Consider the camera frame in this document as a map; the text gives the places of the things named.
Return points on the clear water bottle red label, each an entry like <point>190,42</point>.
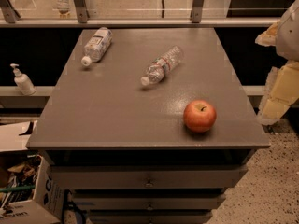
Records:
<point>162,66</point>

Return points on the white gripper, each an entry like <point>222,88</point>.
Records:
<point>289,36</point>

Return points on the red apple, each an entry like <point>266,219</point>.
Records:
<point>199,116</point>

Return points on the cardboard box with clutter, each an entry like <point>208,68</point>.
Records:
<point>29,194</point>

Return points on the white pump dispenser bottle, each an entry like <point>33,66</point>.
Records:
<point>23,82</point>

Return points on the metal railing frame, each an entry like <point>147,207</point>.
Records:
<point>141,13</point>

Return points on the water bottle white label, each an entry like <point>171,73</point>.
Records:
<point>96,47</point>

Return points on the grey drawer cabinet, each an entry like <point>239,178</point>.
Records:
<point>123,148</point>

